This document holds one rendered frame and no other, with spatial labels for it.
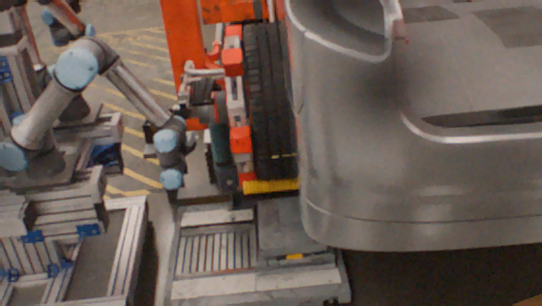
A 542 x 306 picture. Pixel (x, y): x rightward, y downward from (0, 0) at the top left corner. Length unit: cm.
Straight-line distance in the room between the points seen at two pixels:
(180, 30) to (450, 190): 171
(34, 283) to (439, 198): 186
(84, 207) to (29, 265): 59
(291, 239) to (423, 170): 129
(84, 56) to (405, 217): 105
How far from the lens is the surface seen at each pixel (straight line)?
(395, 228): 160
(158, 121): 201
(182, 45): 283
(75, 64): 183
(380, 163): 142
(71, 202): 229
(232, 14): 478
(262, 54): 216
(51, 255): 271
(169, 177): 194
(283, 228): 268
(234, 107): 214
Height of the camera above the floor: 185
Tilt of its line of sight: 29 degrees down
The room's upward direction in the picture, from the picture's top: 6 degrees counter-clockwise
